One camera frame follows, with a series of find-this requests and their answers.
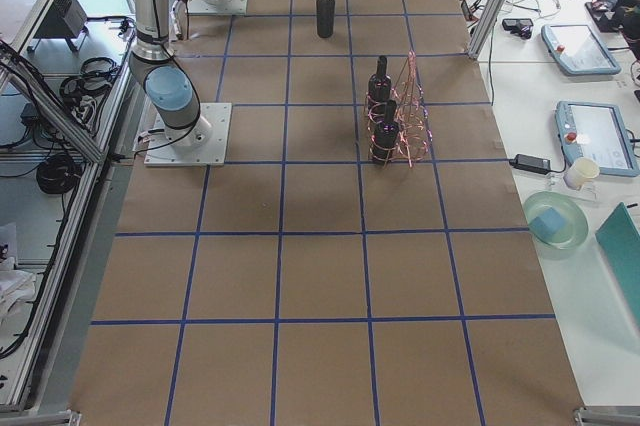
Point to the dark wine bottle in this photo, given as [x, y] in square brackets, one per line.
[325, 14]
[385, 135]

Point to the teach pendant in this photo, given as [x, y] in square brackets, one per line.
[596, 131]
[579, 50]

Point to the teal board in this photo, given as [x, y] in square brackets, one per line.
[618, 238]

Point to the dark wine bottle far slot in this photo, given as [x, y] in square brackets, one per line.
[379, 88]

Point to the near teach pendant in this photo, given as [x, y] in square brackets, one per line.
[596, 131]

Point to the brown paper table mat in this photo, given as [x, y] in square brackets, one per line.
[302, 284]

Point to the grey control box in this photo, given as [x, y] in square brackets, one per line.
[66, 20]

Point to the green glass plate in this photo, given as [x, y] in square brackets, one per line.
[577, 226]

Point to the far teach pendant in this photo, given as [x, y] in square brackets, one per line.
[579, 50]

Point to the white paper cup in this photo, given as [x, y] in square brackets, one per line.
[581, 171]

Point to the black webcam device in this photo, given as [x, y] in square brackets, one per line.
[521, 27]

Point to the blue foam cube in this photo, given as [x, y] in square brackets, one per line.
[548, 225]

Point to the black power adapter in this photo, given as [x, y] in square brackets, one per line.
[529, 163]

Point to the copper wire wine basket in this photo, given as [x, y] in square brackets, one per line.
[414, 138]

